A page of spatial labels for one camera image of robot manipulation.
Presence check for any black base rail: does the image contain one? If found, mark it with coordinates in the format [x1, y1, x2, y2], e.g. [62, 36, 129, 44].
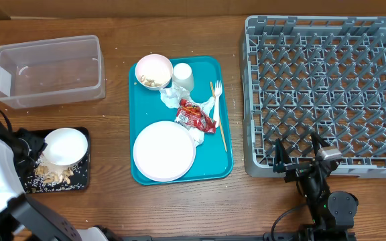
[119, 232, 307, 241]

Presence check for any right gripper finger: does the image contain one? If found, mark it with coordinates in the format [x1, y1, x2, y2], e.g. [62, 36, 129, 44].
[310, 132, 330, 155]
[273, 139, 292, 173]

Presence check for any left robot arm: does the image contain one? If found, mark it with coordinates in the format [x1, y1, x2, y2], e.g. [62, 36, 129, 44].
[0, 120, 119, 240]

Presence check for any white plastic fork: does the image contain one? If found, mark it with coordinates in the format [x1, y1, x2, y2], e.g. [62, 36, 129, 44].
[213, 80, 222, 129]

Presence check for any white round plate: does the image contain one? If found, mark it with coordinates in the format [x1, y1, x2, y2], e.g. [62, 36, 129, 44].
[133, 121, 196, 182]

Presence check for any pink bowl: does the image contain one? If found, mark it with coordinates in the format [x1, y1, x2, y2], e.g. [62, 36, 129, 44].
[135, 54, 173, 90]

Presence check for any crumpled white napkin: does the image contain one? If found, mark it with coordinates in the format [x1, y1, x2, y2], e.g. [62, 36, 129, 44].
[160, 83, 214, 146]

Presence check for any white plastic cup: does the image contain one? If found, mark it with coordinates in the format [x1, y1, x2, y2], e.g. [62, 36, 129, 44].
[173, 63, 194, 92]

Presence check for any clear plastic bin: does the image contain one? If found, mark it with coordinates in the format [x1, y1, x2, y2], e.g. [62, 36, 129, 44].
[0, 35, 106, 109]

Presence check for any teal serving tray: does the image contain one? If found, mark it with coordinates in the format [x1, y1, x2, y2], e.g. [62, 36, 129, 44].
[129, 56, 234, 183]

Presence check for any red snack wrapper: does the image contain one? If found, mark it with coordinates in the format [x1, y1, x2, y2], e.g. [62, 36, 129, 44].
[175, 99, 216, 133]

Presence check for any grey dishwasher rack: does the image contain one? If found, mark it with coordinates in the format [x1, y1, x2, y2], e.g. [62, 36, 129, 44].
[240, 15, 386, 178]

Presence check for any peanut shells pile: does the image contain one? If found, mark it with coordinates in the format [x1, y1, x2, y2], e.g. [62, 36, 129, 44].
[34, 164, 74, 184]

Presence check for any wooden chopstick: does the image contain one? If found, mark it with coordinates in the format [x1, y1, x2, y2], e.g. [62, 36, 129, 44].
[210, 80, 227, 151]

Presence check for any black plastic tray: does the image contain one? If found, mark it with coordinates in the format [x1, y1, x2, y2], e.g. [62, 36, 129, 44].
[17, 129, 90, 193]

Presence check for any white bowl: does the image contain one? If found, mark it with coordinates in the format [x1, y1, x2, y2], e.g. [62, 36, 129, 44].
[43, 128, 88, 166]

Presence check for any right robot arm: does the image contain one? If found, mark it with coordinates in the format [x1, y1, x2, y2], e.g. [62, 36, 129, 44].
[270, 133, 359, 240]

